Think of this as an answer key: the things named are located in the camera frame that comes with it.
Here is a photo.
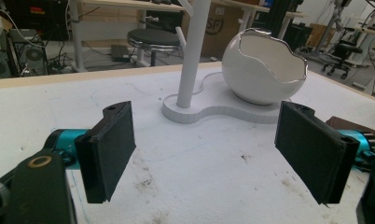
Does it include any white-legged wooden desk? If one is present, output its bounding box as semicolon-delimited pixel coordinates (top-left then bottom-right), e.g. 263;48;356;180
212;0;305;40
67;0;187;73

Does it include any brown cardboard piece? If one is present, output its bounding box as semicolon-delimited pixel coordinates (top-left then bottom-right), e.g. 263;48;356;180
325;116;375;145

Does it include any white tree-shaped stand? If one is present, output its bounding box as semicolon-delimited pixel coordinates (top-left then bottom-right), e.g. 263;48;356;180
161;0;290;125

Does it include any brown cardboard box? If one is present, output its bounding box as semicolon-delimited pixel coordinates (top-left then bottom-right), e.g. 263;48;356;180
181;0;250;59

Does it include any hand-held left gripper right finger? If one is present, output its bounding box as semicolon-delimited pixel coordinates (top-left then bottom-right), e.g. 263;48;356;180
273;101;375;206

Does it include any black office chair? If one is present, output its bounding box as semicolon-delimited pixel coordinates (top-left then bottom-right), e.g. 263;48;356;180
320;40;364;80

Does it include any white eggshell-shaped bowl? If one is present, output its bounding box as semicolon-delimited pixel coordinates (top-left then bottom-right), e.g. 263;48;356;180
221;27;309;106

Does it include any black computer tower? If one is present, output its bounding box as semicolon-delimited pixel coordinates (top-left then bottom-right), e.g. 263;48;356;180
7;29;49;77

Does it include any black round stool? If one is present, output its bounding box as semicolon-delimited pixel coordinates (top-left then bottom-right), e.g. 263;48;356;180
127;28;183;67

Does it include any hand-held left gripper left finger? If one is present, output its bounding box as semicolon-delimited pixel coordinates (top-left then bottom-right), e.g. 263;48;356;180
45;101;137;204

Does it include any black flat device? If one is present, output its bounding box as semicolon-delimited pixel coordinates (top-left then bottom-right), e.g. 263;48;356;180
110;44;132;63

